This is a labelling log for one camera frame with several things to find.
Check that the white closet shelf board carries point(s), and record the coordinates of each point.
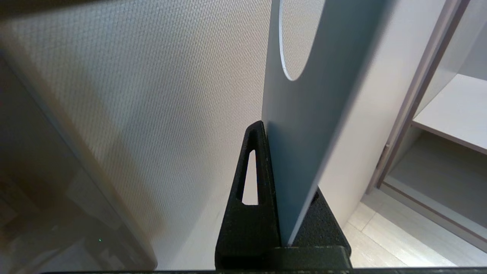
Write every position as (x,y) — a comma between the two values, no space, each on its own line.
(456,114)

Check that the white and blue door hanger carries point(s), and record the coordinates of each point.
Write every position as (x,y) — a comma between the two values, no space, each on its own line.
(304,133)

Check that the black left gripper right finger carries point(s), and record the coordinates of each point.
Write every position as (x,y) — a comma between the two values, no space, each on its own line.
(323,228)

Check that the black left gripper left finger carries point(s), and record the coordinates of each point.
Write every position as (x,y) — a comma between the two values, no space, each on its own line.
(247,228)

